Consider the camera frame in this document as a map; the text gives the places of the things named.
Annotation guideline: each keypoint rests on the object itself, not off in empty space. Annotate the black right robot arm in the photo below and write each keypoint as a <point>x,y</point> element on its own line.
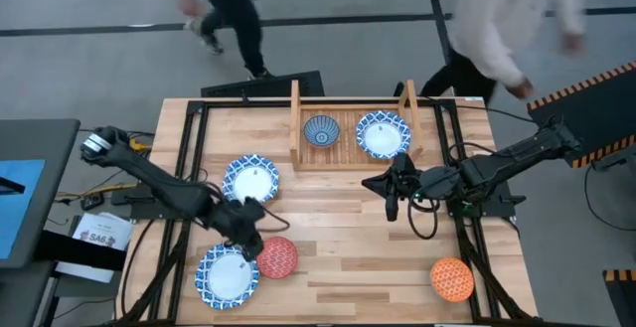
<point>517,155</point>

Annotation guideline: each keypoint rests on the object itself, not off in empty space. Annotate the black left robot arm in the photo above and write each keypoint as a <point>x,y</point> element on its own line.
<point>149,178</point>

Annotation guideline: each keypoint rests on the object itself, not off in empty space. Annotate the pink patterned bowl blue inside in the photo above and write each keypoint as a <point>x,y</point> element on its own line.
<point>322,130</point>

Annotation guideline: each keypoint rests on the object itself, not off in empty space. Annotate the black aluminium table frame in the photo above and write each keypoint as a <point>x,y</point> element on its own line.
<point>194,168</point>

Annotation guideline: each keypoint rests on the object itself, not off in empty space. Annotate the person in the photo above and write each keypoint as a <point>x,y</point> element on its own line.
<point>497,19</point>
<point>238,9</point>

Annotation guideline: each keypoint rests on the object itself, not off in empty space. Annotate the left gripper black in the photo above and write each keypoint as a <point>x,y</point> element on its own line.
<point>236,222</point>

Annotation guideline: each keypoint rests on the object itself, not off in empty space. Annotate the wooden slatted shelf rack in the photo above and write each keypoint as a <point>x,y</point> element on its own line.
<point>343,155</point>

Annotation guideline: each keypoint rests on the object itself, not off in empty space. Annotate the black case hazard striped edge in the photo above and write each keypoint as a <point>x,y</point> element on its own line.
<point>586,113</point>
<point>623,297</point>

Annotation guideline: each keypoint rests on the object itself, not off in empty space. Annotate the teal patterned bowl orange inside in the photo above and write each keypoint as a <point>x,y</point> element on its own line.
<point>452,279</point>

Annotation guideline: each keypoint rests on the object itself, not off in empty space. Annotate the blue white patterned shallow bowl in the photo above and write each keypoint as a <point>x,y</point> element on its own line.
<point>226,279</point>
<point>251,180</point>
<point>382,138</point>

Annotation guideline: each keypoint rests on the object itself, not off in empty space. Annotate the black flat panel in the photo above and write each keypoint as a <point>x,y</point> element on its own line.
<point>263,86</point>

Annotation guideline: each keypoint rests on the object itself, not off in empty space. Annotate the printed white paper sheet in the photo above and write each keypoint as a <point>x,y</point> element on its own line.
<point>102,230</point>

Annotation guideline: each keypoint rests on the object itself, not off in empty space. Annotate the small black device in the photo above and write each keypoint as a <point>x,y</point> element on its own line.
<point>92,201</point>

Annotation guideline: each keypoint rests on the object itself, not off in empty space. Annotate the gray desk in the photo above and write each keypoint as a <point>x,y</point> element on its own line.
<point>47,143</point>

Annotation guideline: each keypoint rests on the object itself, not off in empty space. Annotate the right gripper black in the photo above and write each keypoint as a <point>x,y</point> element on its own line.
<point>407,183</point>

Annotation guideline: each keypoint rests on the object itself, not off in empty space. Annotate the gray patterned bowl red inside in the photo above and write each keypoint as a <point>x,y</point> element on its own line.
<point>278,258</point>

